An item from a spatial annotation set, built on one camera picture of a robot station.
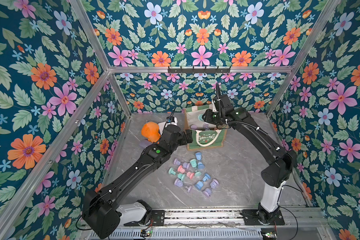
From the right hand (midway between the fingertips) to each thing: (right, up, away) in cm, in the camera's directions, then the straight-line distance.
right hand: (209, 113), depth 81 cm
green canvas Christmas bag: (-2, -13, +9) cm, 16 cm away
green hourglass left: (-22, -34, +5) cm, 41 cm away
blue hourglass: (-5, -26, +13) cm, 29 cm away
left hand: (-12, -10, -5) cm, 17 cm away
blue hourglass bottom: (-6, -41, +2) cm, 41 cm away
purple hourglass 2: (-17, -39, +1) cm, 42 cm away
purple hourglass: (-8, -7, +19) cm, 22 cm away
